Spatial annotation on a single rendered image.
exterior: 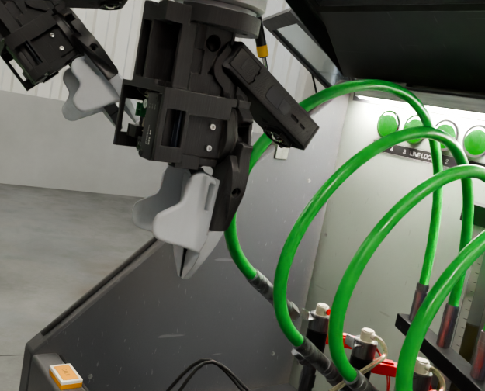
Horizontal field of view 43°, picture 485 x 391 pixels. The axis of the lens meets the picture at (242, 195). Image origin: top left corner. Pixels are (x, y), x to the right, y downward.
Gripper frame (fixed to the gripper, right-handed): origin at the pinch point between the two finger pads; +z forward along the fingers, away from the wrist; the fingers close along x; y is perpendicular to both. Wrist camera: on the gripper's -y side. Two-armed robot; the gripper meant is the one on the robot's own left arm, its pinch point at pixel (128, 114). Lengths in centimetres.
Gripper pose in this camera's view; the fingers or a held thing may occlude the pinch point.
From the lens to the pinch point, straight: 73.6
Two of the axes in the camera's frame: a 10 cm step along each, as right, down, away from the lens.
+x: 4.3, 0.0, -9.1
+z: 5.5, 7.9, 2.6
